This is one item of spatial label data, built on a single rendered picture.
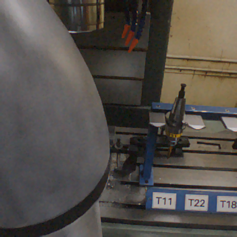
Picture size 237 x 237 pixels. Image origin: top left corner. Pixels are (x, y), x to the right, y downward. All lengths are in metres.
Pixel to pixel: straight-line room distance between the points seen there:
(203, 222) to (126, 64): 0.82
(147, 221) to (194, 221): 0.16
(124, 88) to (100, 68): 0.18
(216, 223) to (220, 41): 1.18
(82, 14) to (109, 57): 0.58
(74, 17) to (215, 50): 1.20
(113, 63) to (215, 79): 0.86
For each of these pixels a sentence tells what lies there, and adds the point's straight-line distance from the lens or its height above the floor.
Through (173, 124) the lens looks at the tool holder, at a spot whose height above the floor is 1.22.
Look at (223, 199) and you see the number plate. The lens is 0.83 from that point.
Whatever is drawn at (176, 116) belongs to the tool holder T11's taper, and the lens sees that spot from 0.60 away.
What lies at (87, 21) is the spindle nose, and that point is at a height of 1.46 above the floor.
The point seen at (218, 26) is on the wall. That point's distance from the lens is 1.60.
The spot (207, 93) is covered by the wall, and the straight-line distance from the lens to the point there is 1.77.
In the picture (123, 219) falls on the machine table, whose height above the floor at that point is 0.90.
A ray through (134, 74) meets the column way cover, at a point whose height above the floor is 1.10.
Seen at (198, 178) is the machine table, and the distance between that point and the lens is 0.92.
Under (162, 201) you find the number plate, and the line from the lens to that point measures 0.77.
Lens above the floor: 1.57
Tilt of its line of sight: 34 degrees down
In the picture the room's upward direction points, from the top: 1 degrees clockwise
